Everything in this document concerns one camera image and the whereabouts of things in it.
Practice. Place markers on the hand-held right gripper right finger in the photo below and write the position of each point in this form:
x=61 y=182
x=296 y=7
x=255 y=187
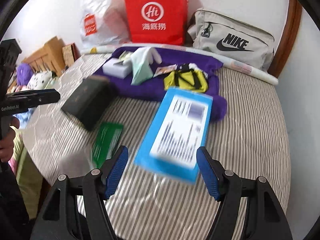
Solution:
x=208 y=175

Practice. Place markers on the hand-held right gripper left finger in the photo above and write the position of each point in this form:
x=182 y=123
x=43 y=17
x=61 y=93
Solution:
x=116 y=172

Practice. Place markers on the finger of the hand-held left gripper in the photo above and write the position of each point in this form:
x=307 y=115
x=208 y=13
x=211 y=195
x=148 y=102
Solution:
x=37 y=97

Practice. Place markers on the dark green tin box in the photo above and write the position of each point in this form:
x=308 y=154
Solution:
x=85 y=102

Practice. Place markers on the blue packet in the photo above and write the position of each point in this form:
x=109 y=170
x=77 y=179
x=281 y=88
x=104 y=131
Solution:
x=175 y=130

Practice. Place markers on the white plastic box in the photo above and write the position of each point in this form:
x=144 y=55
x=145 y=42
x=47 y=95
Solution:
x=115 y=67

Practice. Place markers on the yellow mesh pouch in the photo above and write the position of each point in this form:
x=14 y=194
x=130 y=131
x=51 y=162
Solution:
x=175 y=80

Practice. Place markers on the person's left hand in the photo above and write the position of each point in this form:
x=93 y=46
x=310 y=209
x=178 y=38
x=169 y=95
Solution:
x=6 y=145

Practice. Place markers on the white printed pillow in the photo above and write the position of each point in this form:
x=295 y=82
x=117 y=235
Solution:
x=40 y=80

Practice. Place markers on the purple plush toy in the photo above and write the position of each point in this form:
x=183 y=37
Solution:
x=23 y=73

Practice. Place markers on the wooden headboard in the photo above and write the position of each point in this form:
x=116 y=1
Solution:
x=47 y=55

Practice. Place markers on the brown patterned box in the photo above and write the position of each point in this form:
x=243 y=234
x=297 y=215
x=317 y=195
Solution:
x=71 y=53

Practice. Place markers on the striped grey blanket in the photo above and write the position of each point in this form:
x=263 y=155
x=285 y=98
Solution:
x=250 y=130

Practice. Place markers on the colourful bedding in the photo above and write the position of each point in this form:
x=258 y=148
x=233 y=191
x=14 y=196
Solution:
x=27 y=180

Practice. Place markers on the purple towel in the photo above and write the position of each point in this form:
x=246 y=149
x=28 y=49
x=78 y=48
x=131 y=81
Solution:
x=140 y=90

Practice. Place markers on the white plastic bag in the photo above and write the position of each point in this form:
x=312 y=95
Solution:
x=105 y=30

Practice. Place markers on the green and white tissue packet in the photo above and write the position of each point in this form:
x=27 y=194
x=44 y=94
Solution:
x=123 y=55

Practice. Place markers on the pale mint cloth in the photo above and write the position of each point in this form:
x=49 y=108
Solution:
x=141 y=67

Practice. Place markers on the small printed packet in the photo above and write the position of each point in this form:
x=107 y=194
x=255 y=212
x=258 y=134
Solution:
x=163 y=70

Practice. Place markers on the red paper bag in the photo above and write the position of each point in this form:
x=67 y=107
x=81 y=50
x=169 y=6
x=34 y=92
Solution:
x=155 y=35

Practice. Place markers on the grey waist bag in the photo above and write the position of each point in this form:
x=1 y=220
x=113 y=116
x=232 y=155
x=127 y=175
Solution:
x=212 y=35

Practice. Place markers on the wooden wall trim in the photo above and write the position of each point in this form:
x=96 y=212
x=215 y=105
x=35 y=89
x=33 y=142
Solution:
x=287 y=35

